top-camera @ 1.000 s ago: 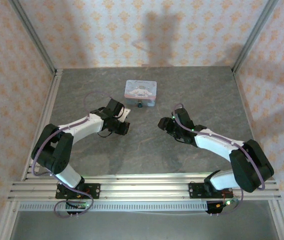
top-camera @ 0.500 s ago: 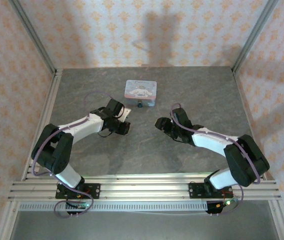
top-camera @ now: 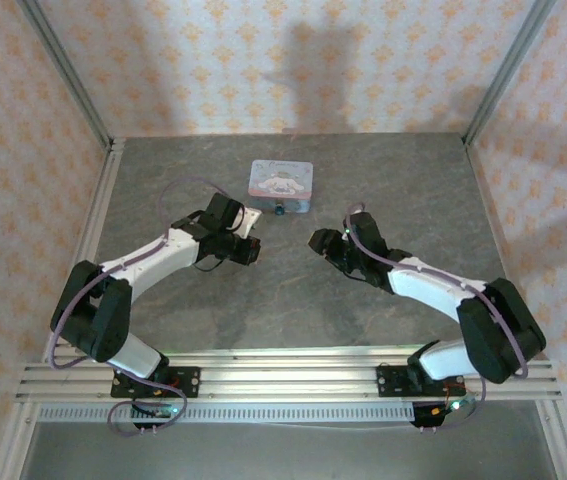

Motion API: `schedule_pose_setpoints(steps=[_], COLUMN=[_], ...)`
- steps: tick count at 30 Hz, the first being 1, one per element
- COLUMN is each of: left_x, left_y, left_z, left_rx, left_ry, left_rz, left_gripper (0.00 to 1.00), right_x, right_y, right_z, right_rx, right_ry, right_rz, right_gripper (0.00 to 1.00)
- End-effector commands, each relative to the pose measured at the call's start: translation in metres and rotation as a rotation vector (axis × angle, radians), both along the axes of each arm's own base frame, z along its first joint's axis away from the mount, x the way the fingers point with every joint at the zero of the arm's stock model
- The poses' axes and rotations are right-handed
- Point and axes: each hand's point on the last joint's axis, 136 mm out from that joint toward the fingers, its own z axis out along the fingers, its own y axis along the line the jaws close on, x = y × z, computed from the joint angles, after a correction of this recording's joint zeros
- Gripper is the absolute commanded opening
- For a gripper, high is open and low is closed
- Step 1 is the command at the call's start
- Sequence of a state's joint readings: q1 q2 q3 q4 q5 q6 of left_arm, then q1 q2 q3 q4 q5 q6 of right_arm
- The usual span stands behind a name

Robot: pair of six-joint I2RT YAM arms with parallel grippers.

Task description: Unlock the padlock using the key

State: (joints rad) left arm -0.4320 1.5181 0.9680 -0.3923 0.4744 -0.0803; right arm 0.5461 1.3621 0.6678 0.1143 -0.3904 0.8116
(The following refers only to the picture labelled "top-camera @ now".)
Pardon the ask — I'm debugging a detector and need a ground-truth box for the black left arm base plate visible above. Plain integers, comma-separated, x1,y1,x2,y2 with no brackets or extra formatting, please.
110,366,201,400

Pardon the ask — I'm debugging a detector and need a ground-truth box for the aluminium frame leg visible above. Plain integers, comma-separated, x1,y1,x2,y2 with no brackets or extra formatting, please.
0,402,40,480
536,399,567,480

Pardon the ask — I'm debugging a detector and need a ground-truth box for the aluminium corner post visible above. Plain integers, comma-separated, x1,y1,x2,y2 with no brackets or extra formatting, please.
462,0,560,146
16,0,115,151

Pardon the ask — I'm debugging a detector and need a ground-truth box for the aluminium crossbeam rail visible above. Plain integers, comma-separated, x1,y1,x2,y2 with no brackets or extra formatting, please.
14,347,563,404

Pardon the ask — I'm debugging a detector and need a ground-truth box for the aluminium side rail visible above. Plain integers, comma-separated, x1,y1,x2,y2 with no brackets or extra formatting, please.
41,138,127,359

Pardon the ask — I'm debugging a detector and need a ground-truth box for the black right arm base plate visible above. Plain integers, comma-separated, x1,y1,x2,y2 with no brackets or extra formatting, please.
376,365,465,399

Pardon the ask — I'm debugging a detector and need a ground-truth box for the slotted grey cable duct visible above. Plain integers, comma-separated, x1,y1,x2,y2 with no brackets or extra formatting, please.
37,403,415,423

